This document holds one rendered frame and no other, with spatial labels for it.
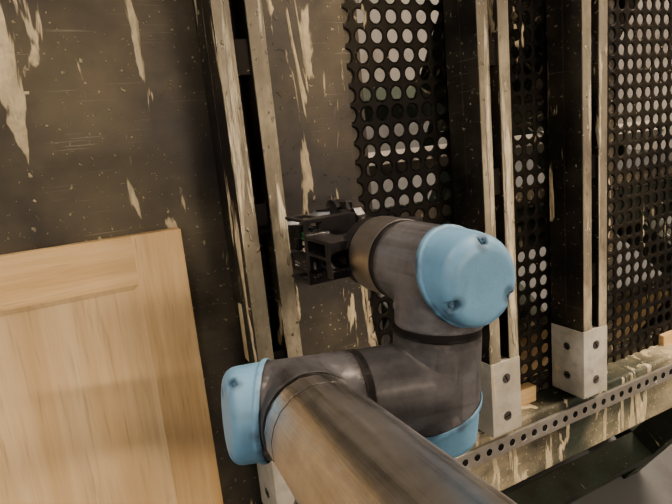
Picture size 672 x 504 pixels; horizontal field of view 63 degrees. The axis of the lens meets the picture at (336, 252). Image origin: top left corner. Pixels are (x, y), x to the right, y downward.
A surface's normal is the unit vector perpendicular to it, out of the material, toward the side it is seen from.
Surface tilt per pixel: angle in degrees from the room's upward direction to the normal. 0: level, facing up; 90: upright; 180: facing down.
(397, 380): 21
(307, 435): 58
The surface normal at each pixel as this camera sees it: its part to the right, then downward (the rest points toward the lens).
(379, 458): -0.44, -0.88
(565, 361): -0.88, 0.18
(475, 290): 0.46, 0.14
